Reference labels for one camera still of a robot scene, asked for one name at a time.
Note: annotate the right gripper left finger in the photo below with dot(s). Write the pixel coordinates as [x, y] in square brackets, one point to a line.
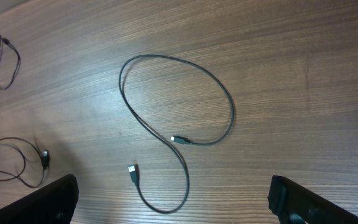
[54, 203]

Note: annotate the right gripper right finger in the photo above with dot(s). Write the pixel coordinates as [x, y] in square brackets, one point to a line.
[292, 203]

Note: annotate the black USB cable short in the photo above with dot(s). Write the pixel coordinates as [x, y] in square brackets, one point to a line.
[23, 161]

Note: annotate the black USB cable long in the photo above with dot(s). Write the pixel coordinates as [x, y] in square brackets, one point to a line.
[179, 131]

